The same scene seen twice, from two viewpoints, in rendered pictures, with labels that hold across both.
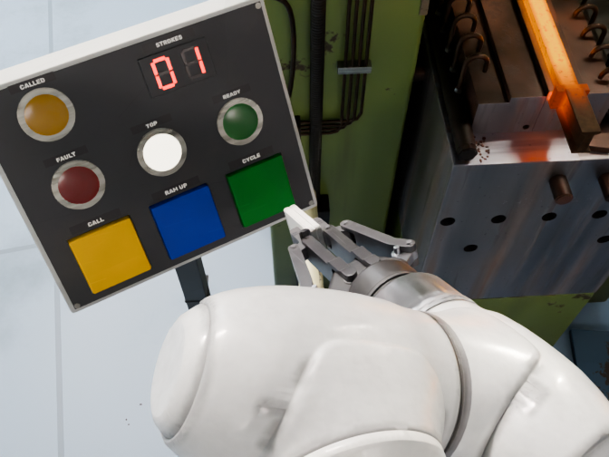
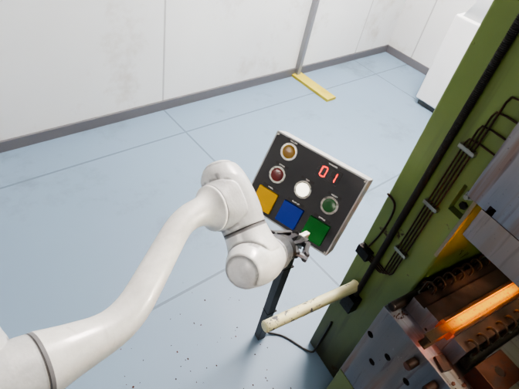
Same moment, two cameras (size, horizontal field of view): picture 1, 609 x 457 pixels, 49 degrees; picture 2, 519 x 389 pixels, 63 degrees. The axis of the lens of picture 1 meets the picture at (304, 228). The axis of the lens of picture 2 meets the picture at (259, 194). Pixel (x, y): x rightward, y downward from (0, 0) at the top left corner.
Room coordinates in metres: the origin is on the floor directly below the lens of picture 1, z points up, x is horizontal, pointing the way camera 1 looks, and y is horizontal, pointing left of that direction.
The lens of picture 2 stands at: (-0.22, -0.59, 1.99)
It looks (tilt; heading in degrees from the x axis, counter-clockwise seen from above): 43 degrees down; 54
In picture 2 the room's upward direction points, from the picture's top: 14 degrees clockwise
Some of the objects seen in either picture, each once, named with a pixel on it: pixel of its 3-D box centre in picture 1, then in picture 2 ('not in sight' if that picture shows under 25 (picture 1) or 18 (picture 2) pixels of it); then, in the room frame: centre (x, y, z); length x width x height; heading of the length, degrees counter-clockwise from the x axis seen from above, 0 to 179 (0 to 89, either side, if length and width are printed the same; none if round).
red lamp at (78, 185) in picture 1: (79, 185); (277, 174); (0.45, 0.25, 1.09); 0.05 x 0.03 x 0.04; 93
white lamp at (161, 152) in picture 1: (162, 151); (302, 189); (0.50, 0.17, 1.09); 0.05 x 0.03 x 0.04; 93
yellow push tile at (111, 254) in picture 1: (110, 254); (265, 199); (0.41, 0.23, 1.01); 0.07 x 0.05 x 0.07; 118
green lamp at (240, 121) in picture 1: (240, 121); (329, 205); (0.54, 0.08, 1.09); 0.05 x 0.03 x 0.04; 93
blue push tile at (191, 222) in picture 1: (188, 220); (290, 214); (0.46, 0.14, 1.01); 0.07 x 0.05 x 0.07; 118
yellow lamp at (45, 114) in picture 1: (46, 114); (289, 151); (0.49, 0.27, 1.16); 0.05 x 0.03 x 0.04; 93
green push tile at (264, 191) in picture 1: (260, 189); (315, 230); (0.50, 0.06, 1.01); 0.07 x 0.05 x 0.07; 118
